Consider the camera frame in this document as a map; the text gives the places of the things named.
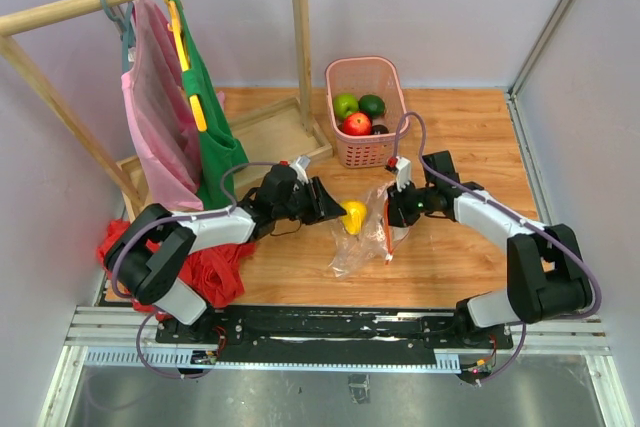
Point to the light green fake apple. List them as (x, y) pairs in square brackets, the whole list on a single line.
[(345, 105)]

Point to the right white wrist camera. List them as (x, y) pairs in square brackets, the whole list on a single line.
[(401, 167)]

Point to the clear zip top bag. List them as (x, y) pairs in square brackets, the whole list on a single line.
[(377, 239)]

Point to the wooden clothes rack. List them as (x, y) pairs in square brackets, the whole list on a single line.
[(280, 131)]

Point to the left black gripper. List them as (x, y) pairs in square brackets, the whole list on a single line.
[(324, 207)]

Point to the dark purple fake plum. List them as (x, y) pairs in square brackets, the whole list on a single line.
[(379, 129)]

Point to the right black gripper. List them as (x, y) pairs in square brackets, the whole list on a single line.
[(398, 215)]

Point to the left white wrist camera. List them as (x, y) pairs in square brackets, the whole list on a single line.
[(300, 165)]

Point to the teal clothes hanger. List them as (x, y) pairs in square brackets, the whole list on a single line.
[(127, 33)]

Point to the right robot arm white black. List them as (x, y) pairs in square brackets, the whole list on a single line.
[(546, 277)]

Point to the crumpled red cloth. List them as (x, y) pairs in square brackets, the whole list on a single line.
[(213, 273)]

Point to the yellow clothes hanger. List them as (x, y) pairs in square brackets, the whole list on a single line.
[(175, 27)]

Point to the dark green fake vegetable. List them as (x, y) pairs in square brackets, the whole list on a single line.
[(372, 105)]

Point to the grey slotted cable duct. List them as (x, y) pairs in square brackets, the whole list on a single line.
[(190, 359)]

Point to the pink hanging garment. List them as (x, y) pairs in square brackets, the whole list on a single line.
[(159, 117)]

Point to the green hanging garment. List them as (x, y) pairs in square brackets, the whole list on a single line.
[(220, 151)]

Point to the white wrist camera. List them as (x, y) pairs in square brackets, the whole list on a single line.
[(300, 165), (401, 167)]

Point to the pink plastic basket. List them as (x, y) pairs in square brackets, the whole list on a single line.
[(361, 76)]

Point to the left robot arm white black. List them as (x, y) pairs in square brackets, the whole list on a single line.
[(147, 258)]

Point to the red fake tomato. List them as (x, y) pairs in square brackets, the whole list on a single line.
[(357, 124)]

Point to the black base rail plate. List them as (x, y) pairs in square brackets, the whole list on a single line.
[(333, 333)]

